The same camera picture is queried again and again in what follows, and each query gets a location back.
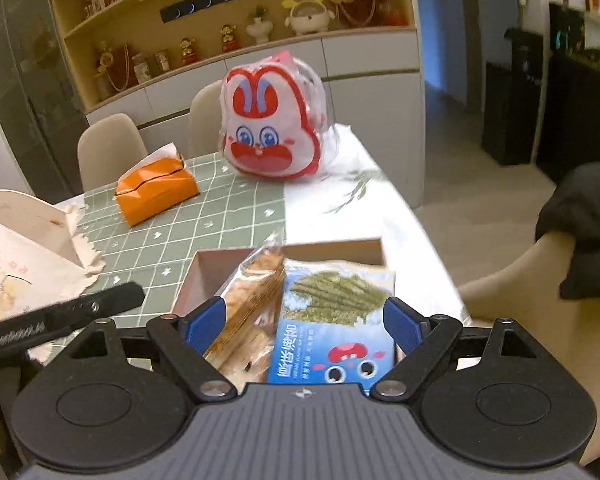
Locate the long bread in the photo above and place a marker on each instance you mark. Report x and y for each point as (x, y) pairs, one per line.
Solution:
(252, 295)

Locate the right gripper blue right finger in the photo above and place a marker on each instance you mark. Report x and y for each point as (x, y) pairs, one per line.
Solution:
(406, 326)

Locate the blue seaweed snack packet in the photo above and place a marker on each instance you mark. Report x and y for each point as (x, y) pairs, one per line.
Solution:
(330, 327)

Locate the red white bunny bag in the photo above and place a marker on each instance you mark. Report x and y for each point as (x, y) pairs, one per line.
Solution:
(274, 117)

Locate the black jacket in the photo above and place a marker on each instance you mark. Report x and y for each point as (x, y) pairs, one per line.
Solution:
(574, 209)

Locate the beige chair far left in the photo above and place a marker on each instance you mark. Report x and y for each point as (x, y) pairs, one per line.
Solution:
(107, 149)

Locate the green checkered tablecloth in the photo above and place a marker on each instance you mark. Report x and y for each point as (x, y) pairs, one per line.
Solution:
(230, 211)

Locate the black fish tank stand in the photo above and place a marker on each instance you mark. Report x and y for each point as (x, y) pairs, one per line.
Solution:
(545, 108)

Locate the beige chair with jacket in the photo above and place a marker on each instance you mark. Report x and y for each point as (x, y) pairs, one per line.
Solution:
(528, 291)

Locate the beige chair far middle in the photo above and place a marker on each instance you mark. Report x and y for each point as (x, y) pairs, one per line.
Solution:
(205, 120)

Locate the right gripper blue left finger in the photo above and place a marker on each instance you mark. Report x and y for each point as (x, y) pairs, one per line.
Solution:
(203, 325)

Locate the orange tissue box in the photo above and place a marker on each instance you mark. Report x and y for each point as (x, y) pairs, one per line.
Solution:
(155, 184)

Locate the large cream paper bag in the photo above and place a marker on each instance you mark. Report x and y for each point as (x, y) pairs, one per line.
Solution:
(44, 259)

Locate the pink cardboard box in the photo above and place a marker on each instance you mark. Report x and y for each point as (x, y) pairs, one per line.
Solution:
(210, 269)

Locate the wooden shelf cabinet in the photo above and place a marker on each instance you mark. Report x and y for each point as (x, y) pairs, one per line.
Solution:
(149, 58)

